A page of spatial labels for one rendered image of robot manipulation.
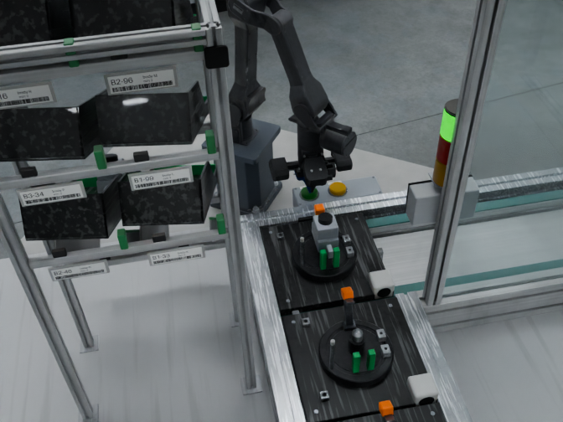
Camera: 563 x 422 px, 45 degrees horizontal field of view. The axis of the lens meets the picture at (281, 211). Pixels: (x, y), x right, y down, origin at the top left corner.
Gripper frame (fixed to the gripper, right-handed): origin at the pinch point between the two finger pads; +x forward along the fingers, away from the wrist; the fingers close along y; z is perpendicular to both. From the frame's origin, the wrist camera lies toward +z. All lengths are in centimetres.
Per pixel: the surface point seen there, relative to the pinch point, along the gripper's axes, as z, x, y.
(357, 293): 32.2, 3.9, 2.6
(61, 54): 43, -64, -39
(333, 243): 24.5, -4.0, -0.8
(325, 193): 0.2, 4.7, 3.6
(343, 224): 12.3, 3.7, 4.8
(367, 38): -229, 100, 86
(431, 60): -198, 100, 114
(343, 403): 56, 4, -7
